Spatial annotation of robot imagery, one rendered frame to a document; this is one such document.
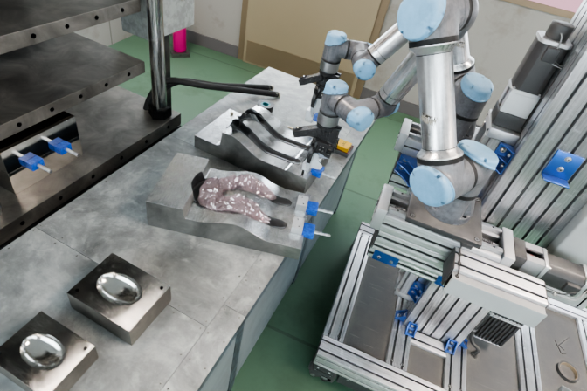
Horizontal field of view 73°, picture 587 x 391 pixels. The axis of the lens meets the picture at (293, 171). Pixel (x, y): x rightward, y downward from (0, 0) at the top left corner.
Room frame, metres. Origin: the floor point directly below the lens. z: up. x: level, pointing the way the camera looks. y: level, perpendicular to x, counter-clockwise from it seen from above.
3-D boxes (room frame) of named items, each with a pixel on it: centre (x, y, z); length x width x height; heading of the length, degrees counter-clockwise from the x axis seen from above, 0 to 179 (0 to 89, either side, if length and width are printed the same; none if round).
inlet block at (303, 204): (1.01, -0.10, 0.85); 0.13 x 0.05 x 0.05; 89
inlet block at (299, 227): (0.90, -0.10, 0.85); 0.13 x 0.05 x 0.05; 89
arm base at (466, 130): (1.44, -0.60, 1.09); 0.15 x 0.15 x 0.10
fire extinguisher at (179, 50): (3.68, 1.38, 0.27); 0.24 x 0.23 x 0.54; 167
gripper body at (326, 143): (1.18, -0.08, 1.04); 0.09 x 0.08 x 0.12; 72
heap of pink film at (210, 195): (0.96, 0.17, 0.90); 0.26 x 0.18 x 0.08; 89
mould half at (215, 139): (1.32, 0.14, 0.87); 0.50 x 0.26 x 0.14; 72
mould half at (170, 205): (0.95, 0.17, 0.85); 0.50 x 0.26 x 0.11; 89
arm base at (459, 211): (0.95, -0.49, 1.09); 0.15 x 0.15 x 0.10
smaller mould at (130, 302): (0.55, 0.37, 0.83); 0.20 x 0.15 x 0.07; 72
